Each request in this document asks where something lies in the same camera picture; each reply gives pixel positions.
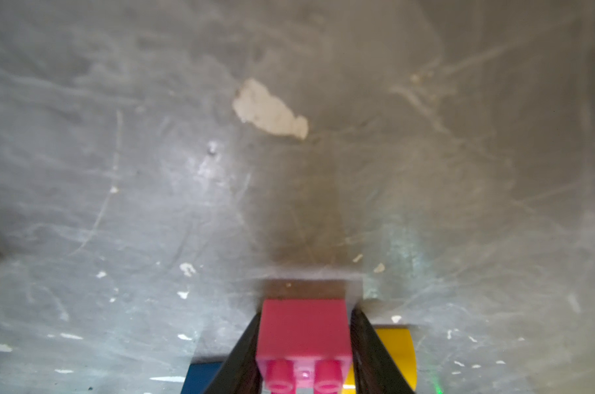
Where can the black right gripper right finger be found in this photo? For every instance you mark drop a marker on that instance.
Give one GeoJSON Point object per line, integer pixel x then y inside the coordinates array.
{"type": "Point", "coordinates": [374, 368]}

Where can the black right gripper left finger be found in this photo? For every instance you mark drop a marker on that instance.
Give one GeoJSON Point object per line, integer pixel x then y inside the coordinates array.
{"type": "Point", "coordinates": [239, 373]}

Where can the blue lego brick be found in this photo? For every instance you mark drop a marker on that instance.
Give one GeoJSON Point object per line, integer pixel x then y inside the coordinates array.
{"type": "Point", "coordinates": [199, 376]}

